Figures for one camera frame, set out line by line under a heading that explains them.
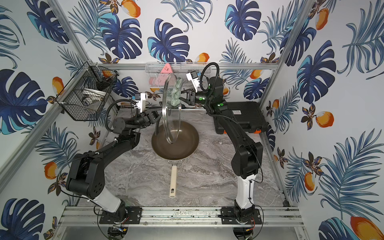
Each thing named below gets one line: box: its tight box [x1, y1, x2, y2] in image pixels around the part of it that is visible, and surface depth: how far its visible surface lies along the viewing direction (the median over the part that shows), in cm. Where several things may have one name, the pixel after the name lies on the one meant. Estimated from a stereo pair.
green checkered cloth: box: [167, 78, 183, 107], surface depth 66 cm
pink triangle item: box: [160, 63, 174, 74], surface depth 90 cm
